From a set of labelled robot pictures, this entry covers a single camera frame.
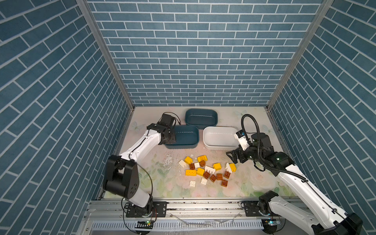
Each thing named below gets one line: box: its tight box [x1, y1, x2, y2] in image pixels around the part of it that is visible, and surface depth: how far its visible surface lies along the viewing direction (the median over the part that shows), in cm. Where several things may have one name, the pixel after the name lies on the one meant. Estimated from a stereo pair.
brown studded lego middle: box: [216, 173, 223, 181], surface depth 86 cm
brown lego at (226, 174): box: [223, 170, 231, 180], surface depth 86 cm
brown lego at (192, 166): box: [189, 163, 196, 170], surface depth 90 cm
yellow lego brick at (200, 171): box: [196, 167, 206, 177], surface depth 87 cm
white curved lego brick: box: [225, 162, 233, 174], surface depth 88 cm
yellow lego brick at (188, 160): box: [184, 156, 193, 165], surface depth 91 cm
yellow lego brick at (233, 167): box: [229, 163, 237, 173], surface depth 88 cm
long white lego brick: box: [204, 165, 216, 174], surface depth 87 cm
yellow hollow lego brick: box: [197, 155, 209, 163], surface depth 93 cm
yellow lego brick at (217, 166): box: [212, 162, 222, 171], surface depth 88 cm
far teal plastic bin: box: [185, 108, 218, 130], surface depth 114 cm
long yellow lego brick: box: [185, 169, 197, 177], surface depth 88 cm
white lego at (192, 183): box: [188, 180, 197, 188], surface depth 84 cm
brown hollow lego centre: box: [202, 171, 211, 180], surface depth 86 cm
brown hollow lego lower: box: [209, 174, 218, 183], surface depth 85 cm
